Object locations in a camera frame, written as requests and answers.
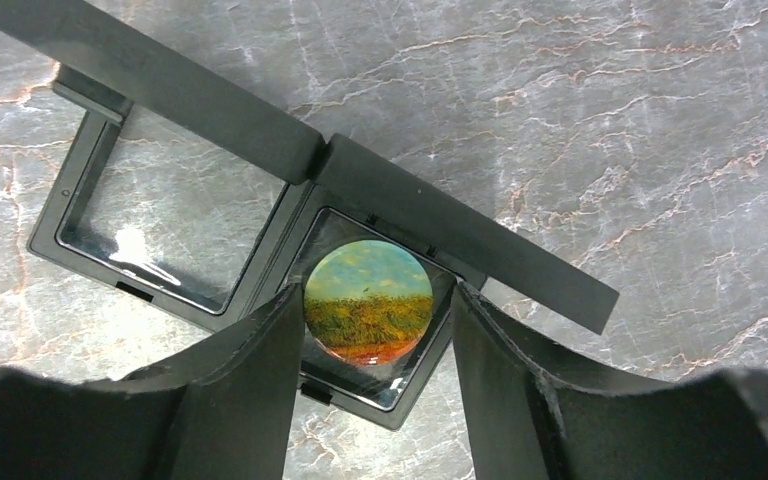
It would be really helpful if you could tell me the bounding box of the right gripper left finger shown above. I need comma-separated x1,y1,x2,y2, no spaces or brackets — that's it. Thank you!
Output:
0,284,304,479

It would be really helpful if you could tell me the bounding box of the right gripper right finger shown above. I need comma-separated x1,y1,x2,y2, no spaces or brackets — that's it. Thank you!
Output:
451,283,768,479

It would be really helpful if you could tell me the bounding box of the yellow landscape brooch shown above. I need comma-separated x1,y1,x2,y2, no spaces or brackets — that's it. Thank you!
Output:
303,239,434,367

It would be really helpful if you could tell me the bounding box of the right black display case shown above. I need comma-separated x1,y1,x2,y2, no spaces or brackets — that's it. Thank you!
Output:
249,135,619,430

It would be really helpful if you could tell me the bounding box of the black display case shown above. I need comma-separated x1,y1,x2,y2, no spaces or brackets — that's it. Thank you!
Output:
0,1,323,330
249,135,619,430

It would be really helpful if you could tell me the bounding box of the left black display case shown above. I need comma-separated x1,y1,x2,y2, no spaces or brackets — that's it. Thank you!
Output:
0,1,323,330

